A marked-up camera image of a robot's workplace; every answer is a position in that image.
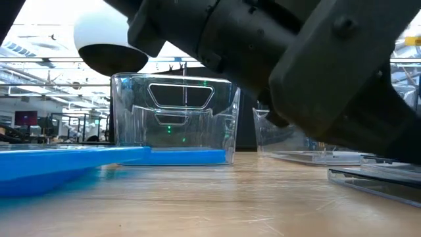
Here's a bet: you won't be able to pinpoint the black workstation frame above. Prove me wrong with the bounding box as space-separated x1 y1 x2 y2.
49 111 111 143

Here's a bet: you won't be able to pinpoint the clear plastic bin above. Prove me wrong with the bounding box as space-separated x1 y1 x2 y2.
111 72 241 167
252 107 366 167

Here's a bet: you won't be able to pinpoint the grey square packets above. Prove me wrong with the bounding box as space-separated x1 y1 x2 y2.
262 150 362 167

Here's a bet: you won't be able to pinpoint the clear grey jewel case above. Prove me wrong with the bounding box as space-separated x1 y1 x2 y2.
360 155 421 172
327 167 421 209

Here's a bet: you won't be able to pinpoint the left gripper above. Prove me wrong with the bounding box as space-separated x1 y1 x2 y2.
0 0 26 47

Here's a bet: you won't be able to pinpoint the white globe lamp black base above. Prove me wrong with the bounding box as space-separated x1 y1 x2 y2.
72 6 149 145

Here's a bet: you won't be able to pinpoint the dark red monitor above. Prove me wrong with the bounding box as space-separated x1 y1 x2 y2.
14 111 39 127

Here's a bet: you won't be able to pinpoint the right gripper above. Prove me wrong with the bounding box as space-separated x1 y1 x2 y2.
256 0 421 165

